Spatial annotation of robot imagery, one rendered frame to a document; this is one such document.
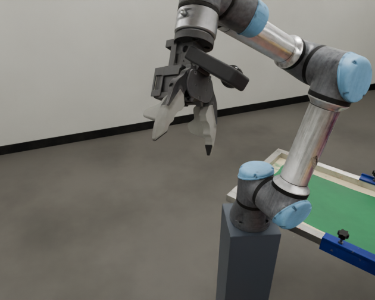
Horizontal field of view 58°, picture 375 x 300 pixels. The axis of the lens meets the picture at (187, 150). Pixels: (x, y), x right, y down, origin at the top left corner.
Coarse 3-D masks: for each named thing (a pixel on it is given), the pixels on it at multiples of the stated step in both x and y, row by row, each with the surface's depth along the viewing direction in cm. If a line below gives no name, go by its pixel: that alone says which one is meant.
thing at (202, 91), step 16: (176, 32) 59; (192, 32) 57; (176, 48) 60; (208, 48) 61; (176, 64) 60; (192, 64) 58; (160, 80) 59; (192, 80) 56; (208, 80) 59; (160, 96) 58; (192, 96) 56; (208, 96) 59
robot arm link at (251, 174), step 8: (240, 168) 114; (248, 168) 113; (256, 168) 112; (264, 168) 112; (272, 168) 112; (240, 176) 113; (248, 176) 110; (256, 176) 109; (264, 176) 109; (272, 176) 111; (240, 184) 114; (248, 184) 111; (256, 184) 109; (264, 184) 108; (240, 192) 116; (248, 192) 111; (256, 192) 108; (240, 200) 117; (248, 200) 114
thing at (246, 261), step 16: (224, 208) 130; (224, 224) 129; (272, 224) 122; (224, 240) 130; (240, 240) 118; (256, 240) 119; (272, 240) 120; (224, 256) 131; (240, 256) 123; (256, 256) 123; (272, 256) 124; (224, 272) 133; (240, 272) 127; (256, 272) 128; (272, 272) 128; (224, 288) 134; (240, 288) 132; (256, 288) 133
